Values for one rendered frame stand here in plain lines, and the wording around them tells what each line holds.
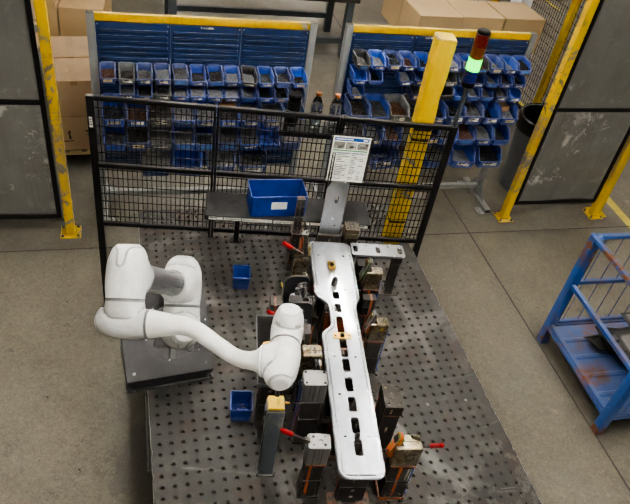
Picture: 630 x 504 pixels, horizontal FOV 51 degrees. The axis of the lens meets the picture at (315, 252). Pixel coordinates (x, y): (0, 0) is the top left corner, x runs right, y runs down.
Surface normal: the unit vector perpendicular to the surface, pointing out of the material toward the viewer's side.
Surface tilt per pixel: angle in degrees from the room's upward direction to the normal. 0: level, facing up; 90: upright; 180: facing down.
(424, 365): 0
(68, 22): 90
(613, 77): 91
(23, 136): 91
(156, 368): 45
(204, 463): 0
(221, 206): 0
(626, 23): 90
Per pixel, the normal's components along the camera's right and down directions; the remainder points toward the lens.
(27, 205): 0.20, 0.62
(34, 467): 0.14, -0.76
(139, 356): 0.33, -0.08
